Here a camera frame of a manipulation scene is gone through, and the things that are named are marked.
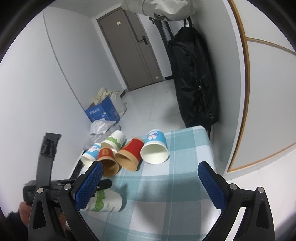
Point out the small blue white paper cup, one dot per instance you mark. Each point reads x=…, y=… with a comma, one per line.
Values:
x=91, y=155

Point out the beige nike tote bag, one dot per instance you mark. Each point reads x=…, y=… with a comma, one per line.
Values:
x=166, y=10

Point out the white plastic parcel bag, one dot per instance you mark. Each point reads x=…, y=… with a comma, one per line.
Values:
x=101, y=126

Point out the large red paper cup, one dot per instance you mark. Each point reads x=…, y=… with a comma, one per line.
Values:
x=129, y=156

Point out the white sack behind box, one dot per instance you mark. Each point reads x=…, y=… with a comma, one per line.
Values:
x=118, y=103

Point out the white green back paper cup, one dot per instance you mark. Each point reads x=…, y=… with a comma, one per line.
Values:
x=115, y=141

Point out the black hanging backpack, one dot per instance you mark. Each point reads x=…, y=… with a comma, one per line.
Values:
x=194, y=82

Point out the white wardrobe cabinet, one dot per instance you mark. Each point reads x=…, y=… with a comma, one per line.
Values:
x=267, y=130

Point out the person's left hand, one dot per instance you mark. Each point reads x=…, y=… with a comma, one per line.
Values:
x=25, y=211

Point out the black coat rack pole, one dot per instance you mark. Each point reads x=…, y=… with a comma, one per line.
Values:
x=160, y=37

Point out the small red paper cup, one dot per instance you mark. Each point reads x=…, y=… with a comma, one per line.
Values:
x=110, y=165

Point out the teal plaid tablecloth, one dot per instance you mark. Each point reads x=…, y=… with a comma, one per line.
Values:
x=165, y=201

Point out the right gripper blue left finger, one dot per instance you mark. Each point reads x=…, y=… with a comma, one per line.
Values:
x=76, y=198

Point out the blue cardboard box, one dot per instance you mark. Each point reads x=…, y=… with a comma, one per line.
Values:
x=105, y=110

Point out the large blue white paper cup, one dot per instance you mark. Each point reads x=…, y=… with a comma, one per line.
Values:
x=155, y=149

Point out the white green paper cup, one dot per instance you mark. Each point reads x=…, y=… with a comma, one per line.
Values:
x=104, y=201
x=115, y=141

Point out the brown entrance door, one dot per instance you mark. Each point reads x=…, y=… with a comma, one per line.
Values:
x=130, y=48

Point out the beige canvas bag in box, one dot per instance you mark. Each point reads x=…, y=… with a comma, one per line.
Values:
x=103, y=94

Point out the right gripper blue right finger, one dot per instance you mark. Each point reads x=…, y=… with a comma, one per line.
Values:
x=225, y=197

